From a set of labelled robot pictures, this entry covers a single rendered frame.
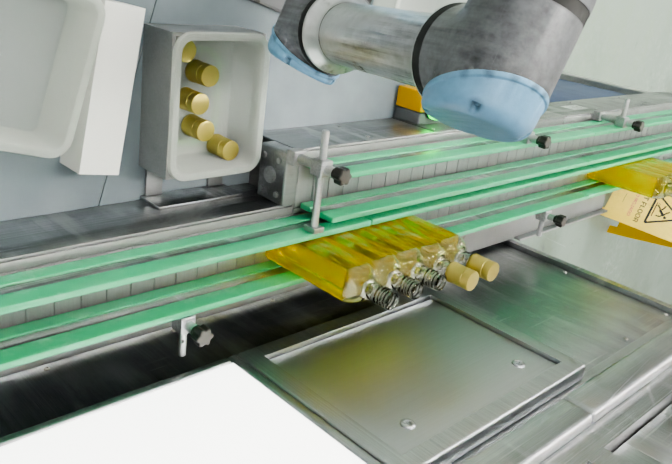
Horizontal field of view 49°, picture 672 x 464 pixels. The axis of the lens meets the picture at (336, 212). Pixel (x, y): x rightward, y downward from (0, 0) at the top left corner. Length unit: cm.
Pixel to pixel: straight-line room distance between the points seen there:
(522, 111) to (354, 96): 78
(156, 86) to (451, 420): 64
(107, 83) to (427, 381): 64
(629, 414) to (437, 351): 31
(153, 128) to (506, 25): 61
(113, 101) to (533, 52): 60
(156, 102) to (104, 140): 10
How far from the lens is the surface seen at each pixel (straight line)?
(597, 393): 126
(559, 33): 74
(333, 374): 114
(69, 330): 103
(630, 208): 455
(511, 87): 72
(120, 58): 108
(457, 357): 124
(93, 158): 109
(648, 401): 133
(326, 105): 143
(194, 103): 115
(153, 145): 116
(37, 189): 114
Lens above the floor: 174
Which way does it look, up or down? 40 degrees down
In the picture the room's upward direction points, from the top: 115 degrees clockwise
